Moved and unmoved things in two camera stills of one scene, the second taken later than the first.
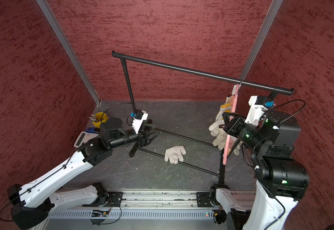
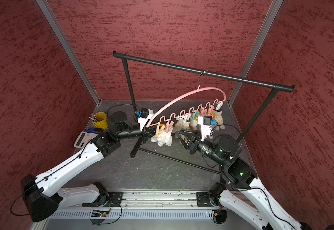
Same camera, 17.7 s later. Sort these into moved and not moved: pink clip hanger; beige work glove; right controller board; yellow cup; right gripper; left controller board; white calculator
Moved: beige work glove; right gripper; pink clip hanger
Not moved: right controller board; white calculator; left controller board; yellow cup
